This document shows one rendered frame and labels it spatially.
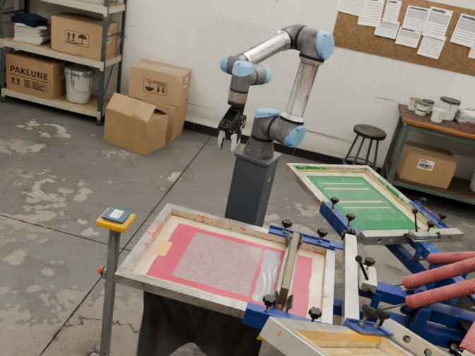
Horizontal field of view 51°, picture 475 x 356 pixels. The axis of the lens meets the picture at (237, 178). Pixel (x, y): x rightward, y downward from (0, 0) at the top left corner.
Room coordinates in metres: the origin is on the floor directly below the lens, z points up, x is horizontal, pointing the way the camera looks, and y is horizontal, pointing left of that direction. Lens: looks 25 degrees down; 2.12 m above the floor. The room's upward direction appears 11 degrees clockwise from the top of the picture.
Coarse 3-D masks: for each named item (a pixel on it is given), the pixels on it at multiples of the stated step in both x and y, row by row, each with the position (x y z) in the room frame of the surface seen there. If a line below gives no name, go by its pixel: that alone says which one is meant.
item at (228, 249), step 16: (176, 240) 1.76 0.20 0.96; (192, 240) 1.79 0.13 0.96; (208, 240) 1.81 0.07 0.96; (224, 240) 1.84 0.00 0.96; (240, 240) 1.86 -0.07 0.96; (208, 256) 1.69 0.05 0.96; (224, 256) 1.71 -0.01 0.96; (240, 256) 1.74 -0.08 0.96; (256, 256) 1.76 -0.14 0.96; (304, 256) 1.83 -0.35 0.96; (304, 272) 1.72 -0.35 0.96
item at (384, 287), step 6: (378, 282) 1.62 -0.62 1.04; (378, 288) 1.58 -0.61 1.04; (384, 288) 1.59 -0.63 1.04; (390, 288) 1.60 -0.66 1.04; (396, 288) 1.60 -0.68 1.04; (360, 294) 1.58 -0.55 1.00; (384, 294) 1.57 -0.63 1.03; (390, 294) 1.57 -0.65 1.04; (396, 294) 1.57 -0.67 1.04; (402, 294) 1.58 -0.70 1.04; (384, 300) 1.57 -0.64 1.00; (390, 300) 1.57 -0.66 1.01; (396, 300) 1.56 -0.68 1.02
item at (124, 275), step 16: (176, 208) 1.96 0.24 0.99; (160, 224) 1.81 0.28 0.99; (208, 224) 1.94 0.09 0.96; (224, 224) 1.93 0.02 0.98; (240, 224) 1.94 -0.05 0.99; (144, 240) 1.67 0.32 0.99; (272, 240) 1.91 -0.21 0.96; (128, 256) 1.54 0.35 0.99; (128, 272) 1.45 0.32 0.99; (144, 288) 1.41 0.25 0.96; (160, 288) 1.40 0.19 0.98; (176, 288) 1.41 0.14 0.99; (208, 304) 1.38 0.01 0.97; (224, 304) 1.38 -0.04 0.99; (240, 304) 1.39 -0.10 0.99; (320, 320) 1.42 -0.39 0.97
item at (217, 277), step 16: (160, 256) 1.63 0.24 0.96; (176, 256) 1.65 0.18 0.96; (192, 256) 1.67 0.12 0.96; (160, 272) 1.53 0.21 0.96; (176, 272) 1.55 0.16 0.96; (192, 272) 1.57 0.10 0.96; (208, 272) 1.59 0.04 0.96; (224, 272) 1.61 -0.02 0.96; (240, 272) 1.63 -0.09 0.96; (256, 272) 1.65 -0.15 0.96; (208, 288) 1.49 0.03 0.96; (224, 288) 1.51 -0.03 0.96; (240, 288) 1.53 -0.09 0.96; (304, 288) 1.61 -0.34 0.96; (304, 304) 1.51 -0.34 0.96
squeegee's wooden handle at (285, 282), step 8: (296, 232) 1.84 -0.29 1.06; (296, 240) 1.78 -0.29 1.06; (296, 248) 1.72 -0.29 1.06; (288, 256) 1.65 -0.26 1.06; (288, 264) 1.59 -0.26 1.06; (288, 272) 1.54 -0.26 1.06; (288, 280) 1.49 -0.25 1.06; (280, 288) 1.50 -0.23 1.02; (288, 288) 1.45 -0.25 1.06; (280, 296) 1.44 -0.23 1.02
